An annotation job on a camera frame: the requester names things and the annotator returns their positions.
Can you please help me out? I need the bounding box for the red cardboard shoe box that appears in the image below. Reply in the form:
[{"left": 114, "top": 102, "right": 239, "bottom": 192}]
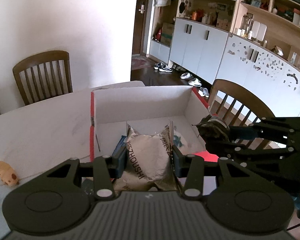
[{"left": 90, "top": 86, "right": 209, "bottom": 158}]

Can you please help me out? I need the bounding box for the wooden chair far side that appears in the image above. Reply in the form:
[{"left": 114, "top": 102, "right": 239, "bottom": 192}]
[{"left": 12, "top": 50, "right": 73, "bottom": 106}]

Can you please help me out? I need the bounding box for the blueberry snack packet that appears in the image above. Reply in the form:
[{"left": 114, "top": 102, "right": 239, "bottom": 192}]
[{"left": 173, "top": 126, "right": 207, "bottom": 155}]

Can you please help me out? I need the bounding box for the blue gloved hand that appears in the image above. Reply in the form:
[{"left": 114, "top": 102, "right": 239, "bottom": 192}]
[{"left": 292, "top": 196, "right": 300, "bottom": 210}]

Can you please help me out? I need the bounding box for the silver foil bag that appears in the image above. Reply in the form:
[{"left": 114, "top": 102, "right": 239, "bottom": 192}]
[{"left": 113, "top": 120, "right": 178, "bottom": 193}]

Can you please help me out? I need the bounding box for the white wall cabinet unit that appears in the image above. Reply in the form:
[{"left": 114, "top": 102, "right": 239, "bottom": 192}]
[{"left": 163, "top": 0, "right": 300, "bottom": 116}]

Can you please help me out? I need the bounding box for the dark entrance door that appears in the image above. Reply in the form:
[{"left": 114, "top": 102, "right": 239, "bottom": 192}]
[{"left": 132, "top": 0, "right": 148, "bottom": 56}]

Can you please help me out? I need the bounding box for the blue white snack bar packet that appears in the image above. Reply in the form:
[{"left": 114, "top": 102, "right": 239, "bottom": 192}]
[{"left": 112, "top": 135, "right": 127, "bottom": 156}]

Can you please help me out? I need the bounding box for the wooden chair right side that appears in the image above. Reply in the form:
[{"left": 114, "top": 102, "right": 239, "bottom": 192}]
[{"left": 208, "top": 79, "right": 274, "bottom": 127}]

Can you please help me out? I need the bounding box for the yellow spotted pig toy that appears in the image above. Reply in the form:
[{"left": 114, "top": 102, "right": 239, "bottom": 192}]
[{"left": 0, "top": 161, "right": 19, "bottom": 186}]

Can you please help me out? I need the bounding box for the wooden chair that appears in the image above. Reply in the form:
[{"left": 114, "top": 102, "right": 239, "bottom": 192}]
[
  {"left": 12, "top": 50, "right": 73, "bottom": 106},
  {"left": 208, "top": 79, "right": 274, "bottom": 127}
]

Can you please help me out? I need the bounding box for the black snack packet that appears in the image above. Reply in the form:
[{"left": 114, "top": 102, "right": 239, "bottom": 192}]
[{"left": 193, "top": 114, "right": 230, "bottom": 155}]

